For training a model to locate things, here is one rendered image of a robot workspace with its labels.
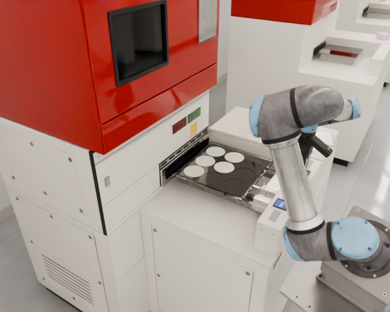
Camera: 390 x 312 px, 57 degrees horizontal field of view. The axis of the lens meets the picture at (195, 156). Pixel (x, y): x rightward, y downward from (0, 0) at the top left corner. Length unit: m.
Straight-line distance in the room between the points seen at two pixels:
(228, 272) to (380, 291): 0.57
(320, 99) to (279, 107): 0.11
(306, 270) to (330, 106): 0.67
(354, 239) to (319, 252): 0.11
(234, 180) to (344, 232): 0.70
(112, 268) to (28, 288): 0.99
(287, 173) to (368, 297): 0.51
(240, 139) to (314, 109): 0.97
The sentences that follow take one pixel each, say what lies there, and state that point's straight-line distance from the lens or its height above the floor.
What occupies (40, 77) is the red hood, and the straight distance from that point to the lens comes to 1.38.
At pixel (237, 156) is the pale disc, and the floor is 0.90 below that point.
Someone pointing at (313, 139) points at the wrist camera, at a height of 1.15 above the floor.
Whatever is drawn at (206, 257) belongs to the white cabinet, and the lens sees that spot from 1.58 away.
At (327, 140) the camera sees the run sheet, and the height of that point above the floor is 0.97.
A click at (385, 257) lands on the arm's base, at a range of 1.30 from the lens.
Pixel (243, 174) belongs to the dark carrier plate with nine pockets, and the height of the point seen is 0.90.
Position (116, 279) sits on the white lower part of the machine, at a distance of 1.76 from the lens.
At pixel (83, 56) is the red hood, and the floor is 1.57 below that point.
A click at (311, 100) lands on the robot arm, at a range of 1.01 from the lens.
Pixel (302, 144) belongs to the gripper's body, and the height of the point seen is 1.11.
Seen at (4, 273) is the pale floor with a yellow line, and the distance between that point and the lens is 2.76.
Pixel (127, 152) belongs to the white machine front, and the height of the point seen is 1.14.
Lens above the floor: 1.89
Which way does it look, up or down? 32 degrees down
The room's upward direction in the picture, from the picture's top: straight up
